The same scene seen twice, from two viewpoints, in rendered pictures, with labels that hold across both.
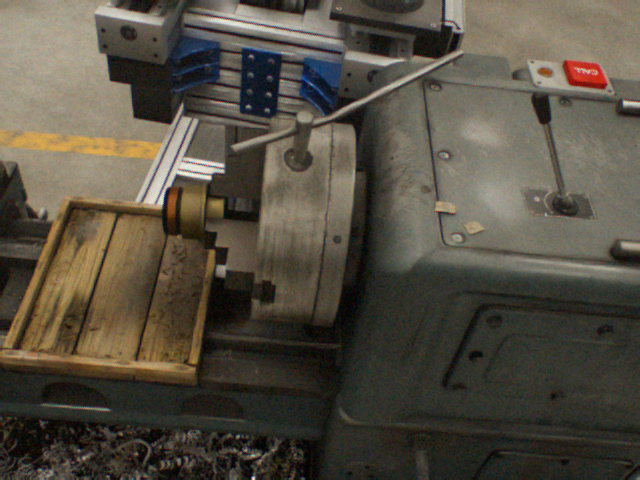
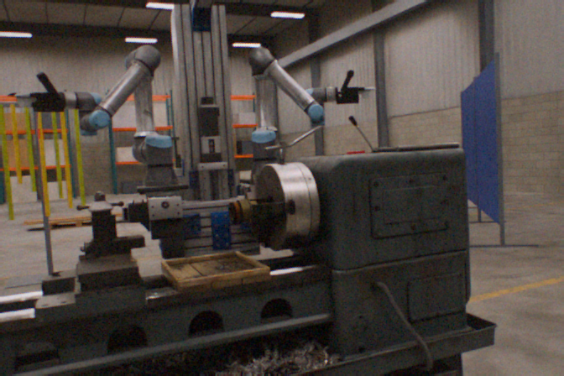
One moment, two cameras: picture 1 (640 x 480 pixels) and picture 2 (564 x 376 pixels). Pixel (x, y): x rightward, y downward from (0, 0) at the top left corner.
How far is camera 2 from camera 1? 127 cm
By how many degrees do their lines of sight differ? 46
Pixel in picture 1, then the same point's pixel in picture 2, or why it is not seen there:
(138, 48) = (169, 211)
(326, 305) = (315, 208)
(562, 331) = (399, 185)
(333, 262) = (311, 186)
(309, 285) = (306, 198)
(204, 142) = not seen: hidden behind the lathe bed
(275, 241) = (289, 183)
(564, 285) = (389, 157)
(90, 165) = not seen: outside the picture
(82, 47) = not seen: hidden behind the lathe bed
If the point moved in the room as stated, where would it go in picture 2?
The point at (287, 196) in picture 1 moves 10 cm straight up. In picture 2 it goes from (285, 170) to (284, 142)
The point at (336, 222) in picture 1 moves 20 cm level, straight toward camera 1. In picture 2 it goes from (306, 174) to (326, 175)
